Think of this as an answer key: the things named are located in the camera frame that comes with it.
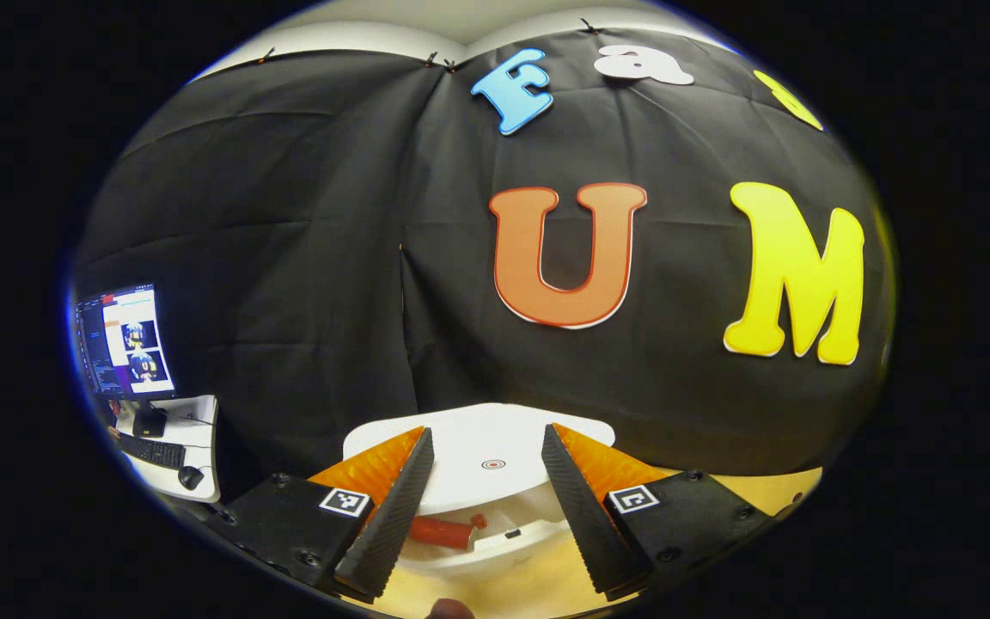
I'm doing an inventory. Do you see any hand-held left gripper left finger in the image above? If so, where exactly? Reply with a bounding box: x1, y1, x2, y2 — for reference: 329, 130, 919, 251
203, 426, 436, 603

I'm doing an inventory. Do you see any wooden desktop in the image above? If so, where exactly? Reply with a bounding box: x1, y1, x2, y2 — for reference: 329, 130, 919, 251
349, 467, 824, 619

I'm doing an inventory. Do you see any white desktop garbage bin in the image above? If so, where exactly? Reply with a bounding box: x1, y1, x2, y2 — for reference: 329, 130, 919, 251
342, 402, 616, 579

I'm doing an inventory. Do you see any black keyboard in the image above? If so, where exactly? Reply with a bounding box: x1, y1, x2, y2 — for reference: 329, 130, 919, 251
117, 432, 186, 470

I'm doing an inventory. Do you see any white side desk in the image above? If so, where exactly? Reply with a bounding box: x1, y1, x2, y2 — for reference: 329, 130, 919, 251
108, 395, 221, 504

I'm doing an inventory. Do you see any orange pop can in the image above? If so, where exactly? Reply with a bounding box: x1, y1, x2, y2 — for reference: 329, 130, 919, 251
409, 513, 489, 552

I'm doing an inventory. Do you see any computer monitor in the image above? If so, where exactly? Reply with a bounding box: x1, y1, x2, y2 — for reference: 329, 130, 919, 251
76, 284, 178, 402

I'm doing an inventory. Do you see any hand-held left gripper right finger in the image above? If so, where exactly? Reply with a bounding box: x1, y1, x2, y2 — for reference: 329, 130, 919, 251
541, 423, 778, 601

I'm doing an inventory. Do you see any black backdrop cloth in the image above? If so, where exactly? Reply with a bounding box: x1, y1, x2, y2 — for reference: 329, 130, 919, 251
74, 30, 895, 482

